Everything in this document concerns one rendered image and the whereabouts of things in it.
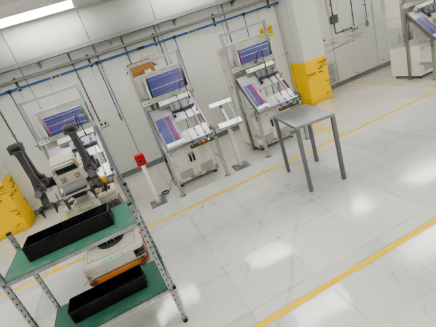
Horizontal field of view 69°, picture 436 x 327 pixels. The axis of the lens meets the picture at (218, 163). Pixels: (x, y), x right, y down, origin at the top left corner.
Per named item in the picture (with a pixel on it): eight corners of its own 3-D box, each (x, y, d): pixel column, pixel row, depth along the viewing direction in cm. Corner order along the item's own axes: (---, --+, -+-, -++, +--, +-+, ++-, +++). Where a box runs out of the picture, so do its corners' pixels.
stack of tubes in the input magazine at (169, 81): (186, 85, 461) (180, 67, 451) (154, 97, 449) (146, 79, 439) (183, 85, 472) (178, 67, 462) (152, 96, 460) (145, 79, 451)
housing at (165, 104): (191, 100, 475) (191, 95, 463) (161, 112, 464) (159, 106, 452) (189, 96, 479) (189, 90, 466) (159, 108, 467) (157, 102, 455)
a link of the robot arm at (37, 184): (21, 141, 252) (6, 146, 250) (19, 143, 247) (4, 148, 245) (48, 187, 267) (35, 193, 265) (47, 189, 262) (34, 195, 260)
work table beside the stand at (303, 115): (310, 192, 358) (295, 127, 329) (287, 171, 423) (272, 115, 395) (346, 178, 361) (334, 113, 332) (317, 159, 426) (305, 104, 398)
